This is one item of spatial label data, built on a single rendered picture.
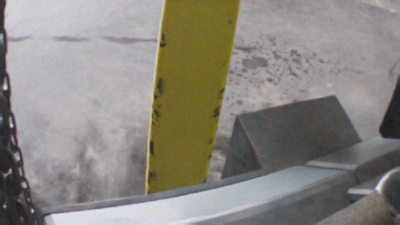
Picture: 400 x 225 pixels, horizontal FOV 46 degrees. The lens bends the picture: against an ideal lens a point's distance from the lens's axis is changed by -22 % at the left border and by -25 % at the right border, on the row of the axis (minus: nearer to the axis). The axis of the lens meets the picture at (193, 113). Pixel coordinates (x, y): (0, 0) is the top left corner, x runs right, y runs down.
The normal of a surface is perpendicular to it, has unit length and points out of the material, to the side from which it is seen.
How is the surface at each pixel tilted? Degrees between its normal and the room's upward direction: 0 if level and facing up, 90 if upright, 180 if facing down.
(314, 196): 0
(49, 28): 0
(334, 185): 6
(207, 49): 90
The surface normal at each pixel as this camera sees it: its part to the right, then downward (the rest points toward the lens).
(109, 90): 0.11, -0.70
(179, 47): 0.00, 0.71
